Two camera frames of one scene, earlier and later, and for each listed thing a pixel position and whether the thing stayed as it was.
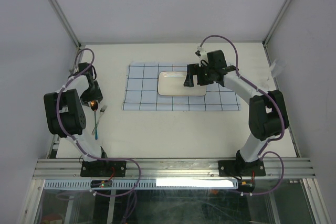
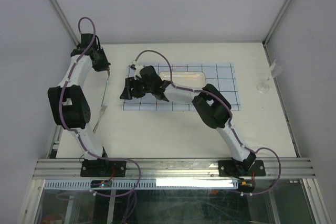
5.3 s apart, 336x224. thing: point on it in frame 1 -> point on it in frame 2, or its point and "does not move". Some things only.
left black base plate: x=104 y=169 does not move
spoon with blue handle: x=94 y=106 -> x=104 y=107
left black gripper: x=96 y=96 -> x=105 y=66
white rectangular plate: x=171 y=84 does not move
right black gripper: x=195 y=69 -> x=130 y=83
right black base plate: x=239 y=168 does not move
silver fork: x=102 y=111 does not move
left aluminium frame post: x=58 y=8 does not move
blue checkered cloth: x=141 y=92 does not move
